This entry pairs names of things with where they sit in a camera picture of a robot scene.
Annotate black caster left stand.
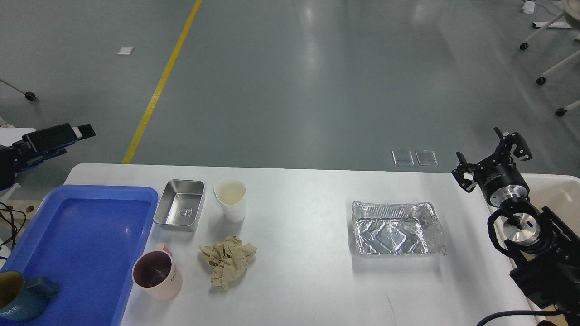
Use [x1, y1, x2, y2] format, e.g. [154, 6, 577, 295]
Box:
[0, 78, 37, 101]

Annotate right clear floor plate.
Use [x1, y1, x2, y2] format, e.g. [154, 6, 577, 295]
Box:
[415, 150, 439, 166]

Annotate crumpled brown paper napkin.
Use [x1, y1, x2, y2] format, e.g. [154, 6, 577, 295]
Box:
[199, 236, 258, 290]

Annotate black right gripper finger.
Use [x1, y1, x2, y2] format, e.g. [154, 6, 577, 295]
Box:
[493, 127, 533, 165]
[451, 151, 482, 193]

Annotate white side table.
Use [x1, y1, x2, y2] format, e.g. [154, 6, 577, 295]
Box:
[0, 127, 37, 148]

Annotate left clear floor plate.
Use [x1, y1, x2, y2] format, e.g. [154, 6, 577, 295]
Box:
[391, 150, 415, 166]

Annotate white paper cup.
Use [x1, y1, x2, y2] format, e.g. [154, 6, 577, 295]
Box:
[213, 179, 247, 223]

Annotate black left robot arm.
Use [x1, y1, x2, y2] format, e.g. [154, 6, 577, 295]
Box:
[0, 123, 96, 190]

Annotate black cables at left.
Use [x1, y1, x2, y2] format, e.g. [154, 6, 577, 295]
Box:
[0, 202, 27, 259]

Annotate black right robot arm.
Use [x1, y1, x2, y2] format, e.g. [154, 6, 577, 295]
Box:
[452, 128, 580, 326]

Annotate aluminium foil tray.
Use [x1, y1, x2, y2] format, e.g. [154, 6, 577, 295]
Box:
[351, 201, 447, 256]

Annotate white paper scrap on floor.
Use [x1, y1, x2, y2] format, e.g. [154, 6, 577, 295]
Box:
[117, 46, 135, 56]

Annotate stainless steel rectangular container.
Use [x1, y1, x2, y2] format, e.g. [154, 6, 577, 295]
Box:
[153, 179, 205, 233]

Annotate blue mug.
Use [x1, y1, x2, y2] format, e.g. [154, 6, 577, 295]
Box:
[0, 270, 60, 322]

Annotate clear floor plate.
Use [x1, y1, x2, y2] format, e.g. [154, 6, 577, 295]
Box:
[415, 150, 439, 166]
[391, 150, 415, 166]

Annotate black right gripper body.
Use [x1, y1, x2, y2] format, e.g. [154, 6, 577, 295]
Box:
[473, 164, 530, 208]

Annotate blue plastic tray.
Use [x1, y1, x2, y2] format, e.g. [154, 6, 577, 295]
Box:
[2, 184, 158, 326]

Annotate pink mug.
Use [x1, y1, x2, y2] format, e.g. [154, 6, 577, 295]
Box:
[131, 243, 183, 301]

